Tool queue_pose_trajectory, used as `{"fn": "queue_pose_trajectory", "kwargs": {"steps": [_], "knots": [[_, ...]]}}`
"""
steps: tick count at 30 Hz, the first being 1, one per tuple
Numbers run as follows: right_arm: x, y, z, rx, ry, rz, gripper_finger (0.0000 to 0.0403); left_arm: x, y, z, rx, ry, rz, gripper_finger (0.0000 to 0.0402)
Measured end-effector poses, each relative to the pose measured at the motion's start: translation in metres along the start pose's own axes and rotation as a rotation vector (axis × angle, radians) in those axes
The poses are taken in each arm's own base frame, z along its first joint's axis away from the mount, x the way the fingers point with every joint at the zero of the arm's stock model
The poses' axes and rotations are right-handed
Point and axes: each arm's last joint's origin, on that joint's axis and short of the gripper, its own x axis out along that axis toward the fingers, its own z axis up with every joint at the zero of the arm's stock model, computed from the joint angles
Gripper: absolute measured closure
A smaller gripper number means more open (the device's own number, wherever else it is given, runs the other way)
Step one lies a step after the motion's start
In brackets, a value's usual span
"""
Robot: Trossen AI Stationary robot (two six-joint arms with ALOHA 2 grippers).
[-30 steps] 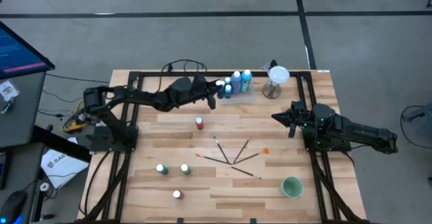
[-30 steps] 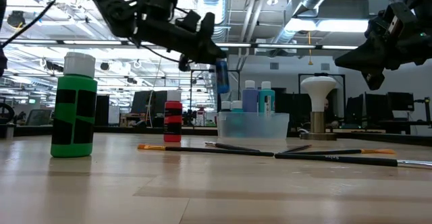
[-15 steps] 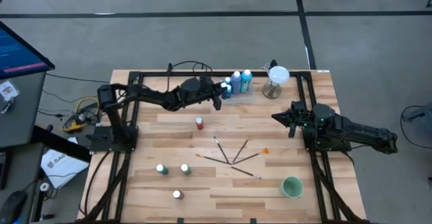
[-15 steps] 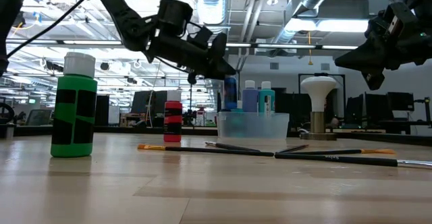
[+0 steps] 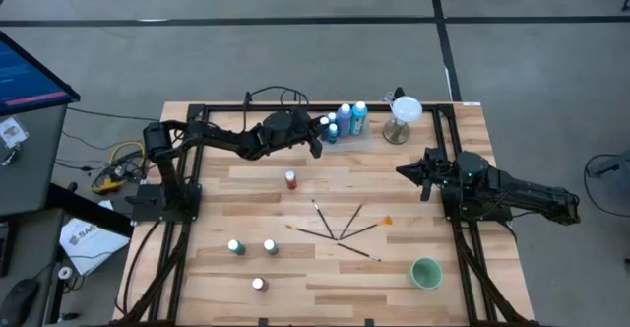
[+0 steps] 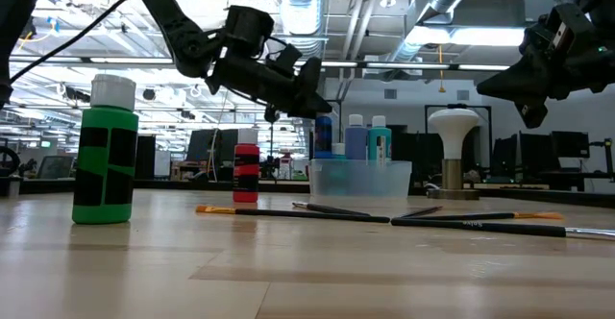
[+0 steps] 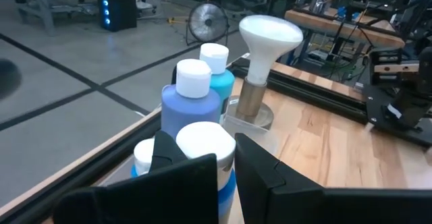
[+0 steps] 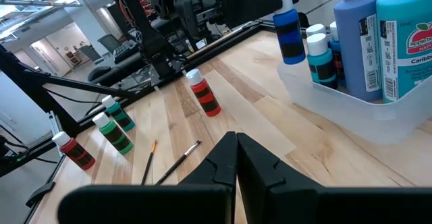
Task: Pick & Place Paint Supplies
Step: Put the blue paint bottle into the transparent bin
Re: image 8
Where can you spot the small blue paint bottle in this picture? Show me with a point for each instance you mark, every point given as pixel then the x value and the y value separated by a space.
pixel 338 53
pixel 288 15

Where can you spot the black computer mouse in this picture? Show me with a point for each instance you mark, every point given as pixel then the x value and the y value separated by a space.
pixel 99 74

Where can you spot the black keyboard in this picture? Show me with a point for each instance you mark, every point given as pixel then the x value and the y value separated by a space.
pixel 125 50

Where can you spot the black desk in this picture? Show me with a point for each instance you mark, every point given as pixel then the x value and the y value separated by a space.
pixel 128 70

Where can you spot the small wooden cabinet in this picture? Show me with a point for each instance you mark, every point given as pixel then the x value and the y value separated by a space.
pixel 73 58

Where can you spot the small emerald green paint bottle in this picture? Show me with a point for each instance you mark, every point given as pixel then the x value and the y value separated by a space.
pixel 121 116

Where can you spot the paintbrush flat orange bristles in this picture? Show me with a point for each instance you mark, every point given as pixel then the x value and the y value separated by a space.
pixel 148 165

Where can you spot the small light green paint bottle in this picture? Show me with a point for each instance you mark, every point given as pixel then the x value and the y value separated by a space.
pixel 116 138

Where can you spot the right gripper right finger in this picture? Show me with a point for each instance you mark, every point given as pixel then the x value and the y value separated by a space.
pixel 320 207

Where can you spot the thin paintbrush silver ferrule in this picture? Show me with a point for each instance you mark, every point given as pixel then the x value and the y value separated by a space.
pixel 179 162

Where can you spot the large purple paint bottle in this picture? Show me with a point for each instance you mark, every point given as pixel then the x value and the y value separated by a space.
pixel 349 48

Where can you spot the grey office chair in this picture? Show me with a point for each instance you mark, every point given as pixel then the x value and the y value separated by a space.
pixel 109 42

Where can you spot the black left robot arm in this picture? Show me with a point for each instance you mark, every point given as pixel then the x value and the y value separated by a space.
pixel 148 31

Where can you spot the small dark red paint bottle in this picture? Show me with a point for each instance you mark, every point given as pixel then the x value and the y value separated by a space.
pixel 79 154

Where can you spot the small teal paint bottle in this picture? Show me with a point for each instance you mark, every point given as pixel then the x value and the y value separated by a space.
pixel 320 60

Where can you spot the large teal paint bottle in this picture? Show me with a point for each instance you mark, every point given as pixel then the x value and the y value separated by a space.
pixel 395 8

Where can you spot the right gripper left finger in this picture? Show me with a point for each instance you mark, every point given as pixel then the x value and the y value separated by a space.
pixel 152 205

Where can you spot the clear plastic container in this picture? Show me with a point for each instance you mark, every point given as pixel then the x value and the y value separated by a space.
pixel 354 116

